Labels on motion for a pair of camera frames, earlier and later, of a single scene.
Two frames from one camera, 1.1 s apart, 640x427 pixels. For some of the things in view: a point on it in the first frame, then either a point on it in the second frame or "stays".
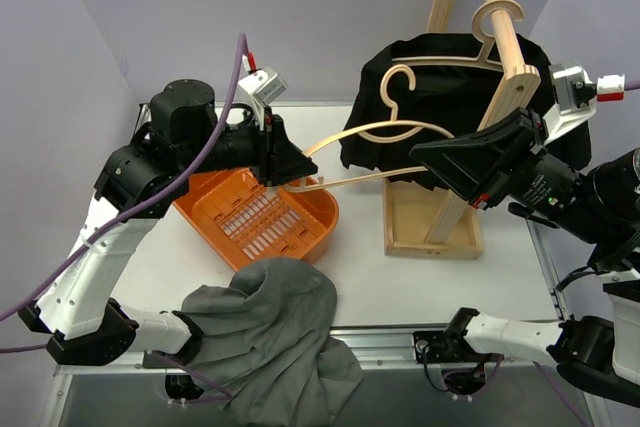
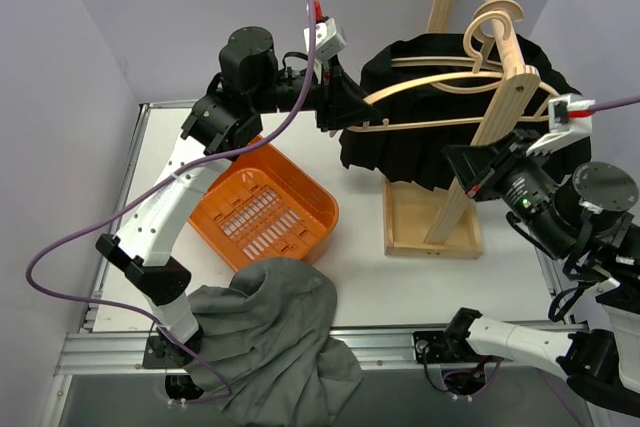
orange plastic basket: x=244 y=218 stays
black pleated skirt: x=412 y=90 stays
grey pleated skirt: x=267 y=353 stays
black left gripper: x=269 y=148 -> x=325 y=98
